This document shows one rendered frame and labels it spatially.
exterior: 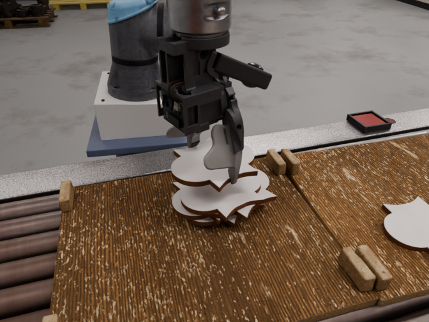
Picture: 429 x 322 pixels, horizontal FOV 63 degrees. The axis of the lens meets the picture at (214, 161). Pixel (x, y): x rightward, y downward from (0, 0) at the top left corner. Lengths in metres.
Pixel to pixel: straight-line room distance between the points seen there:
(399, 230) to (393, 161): 0.22
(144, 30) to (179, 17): 0.45
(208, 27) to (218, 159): 0.17
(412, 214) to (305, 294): 0.25
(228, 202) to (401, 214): 0.28
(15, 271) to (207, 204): 0.30
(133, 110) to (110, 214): 0.37
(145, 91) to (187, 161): 0.40
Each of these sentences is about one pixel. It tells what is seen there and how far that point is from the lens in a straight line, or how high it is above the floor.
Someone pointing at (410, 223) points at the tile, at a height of 0.95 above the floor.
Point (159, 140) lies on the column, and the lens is 0.93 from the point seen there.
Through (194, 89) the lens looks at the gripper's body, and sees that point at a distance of 0.45.
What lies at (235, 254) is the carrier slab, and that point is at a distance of 0.54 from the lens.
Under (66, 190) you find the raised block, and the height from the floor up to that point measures 0.96.
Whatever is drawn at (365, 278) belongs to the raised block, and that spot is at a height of 0.96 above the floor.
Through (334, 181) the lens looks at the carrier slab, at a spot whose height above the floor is 0.94.
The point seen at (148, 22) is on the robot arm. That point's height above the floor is 1.15.
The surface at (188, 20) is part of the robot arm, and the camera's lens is 0.42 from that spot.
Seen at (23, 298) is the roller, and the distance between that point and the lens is 0.58.
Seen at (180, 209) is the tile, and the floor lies 0.96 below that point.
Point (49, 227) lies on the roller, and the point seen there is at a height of 0.91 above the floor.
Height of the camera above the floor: 1.34
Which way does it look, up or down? 34 degrees down
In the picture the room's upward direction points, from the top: straight up
